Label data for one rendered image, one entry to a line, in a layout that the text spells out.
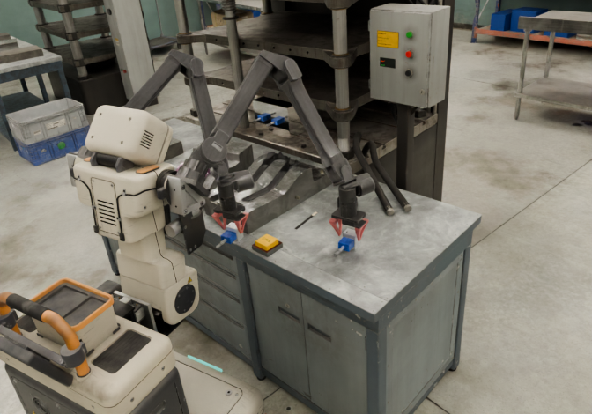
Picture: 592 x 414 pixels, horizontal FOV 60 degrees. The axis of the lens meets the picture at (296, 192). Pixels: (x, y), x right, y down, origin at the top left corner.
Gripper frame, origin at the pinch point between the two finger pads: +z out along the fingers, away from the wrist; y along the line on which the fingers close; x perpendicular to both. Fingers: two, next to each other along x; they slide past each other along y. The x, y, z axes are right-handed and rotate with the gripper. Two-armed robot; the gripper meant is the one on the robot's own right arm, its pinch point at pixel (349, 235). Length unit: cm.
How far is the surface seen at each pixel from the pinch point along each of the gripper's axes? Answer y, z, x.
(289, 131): 78, 2, -77
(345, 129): 37, -10, -66
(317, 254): 7.9, 4.4, 9.1
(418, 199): -8.7, 5.1, -42.2
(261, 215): 36.5, -0.8, 3.1
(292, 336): 19.5, 43.4, 14.7
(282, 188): 36.7, -4.8, -12.0
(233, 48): 111, -41, -80
